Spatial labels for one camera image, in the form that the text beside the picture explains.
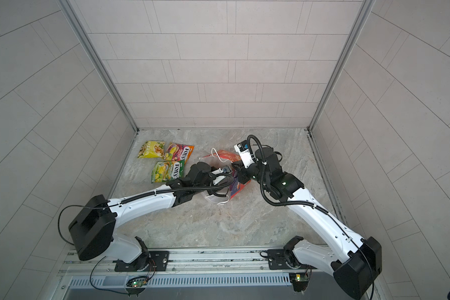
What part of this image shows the red white paper bag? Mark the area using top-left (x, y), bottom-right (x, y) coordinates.
top-left (200, 147), bottom-right (252, 206)

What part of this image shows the right circuit board with LED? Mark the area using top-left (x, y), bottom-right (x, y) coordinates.
top-left (289, 272), bottom-right (310, 285)

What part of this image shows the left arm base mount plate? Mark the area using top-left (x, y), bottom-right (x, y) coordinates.
top-left (114, 251), bottom-right (170, 272)

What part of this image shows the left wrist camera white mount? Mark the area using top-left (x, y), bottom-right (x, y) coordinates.
top-left (212, 166), bottom-right (232, 185)

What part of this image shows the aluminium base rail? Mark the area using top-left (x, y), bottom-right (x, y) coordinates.
top-left (59, 241), bottom-right (344, 276)

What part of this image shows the white ventilation grille strip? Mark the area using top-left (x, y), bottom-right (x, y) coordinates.
top-left (68, 272), bottom-right (291, 290)

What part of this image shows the circuit board with led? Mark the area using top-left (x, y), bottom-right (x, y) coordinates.
top-left (126, 276), bottom-right (149, 288)
top-left (289, 272), bottom-right (310, 285)

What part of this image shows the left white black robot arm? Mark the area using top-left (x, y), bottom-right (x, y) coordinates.
top-left (68, 162), bottom-right (234, 264)

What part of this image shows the pink Fox's candy packet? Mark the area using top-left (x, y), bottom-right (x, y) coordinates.
top-left (163, 142), bottom-right (195, 163)

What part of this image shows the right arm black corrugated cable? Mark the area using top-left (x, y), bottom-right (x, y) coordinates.
top-left (246, 134), bottom-right (376, 300)

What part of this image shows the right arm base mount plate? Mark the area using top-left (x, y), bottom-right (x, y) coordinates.
top-left (260, 249), bottom-right (312, 270)

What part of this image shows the green Fox's candy packet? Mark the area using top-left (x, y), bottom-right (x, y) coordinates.
top-left (151, 161), bottom-right (185, 183)

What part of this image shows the left circuit board with LED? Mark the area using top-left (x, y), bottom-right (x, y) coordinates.
top-left (126, 276), bottom-right (149, 288)

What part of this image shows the yellow green chips packet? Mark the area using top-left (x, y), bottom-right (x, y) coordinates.
top-left (137, 141), bottom-right (165, 158)

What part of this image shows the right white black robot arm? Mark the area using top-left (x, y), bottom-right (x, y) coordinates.
top-left (234, 142), bottom-right (383, 300)

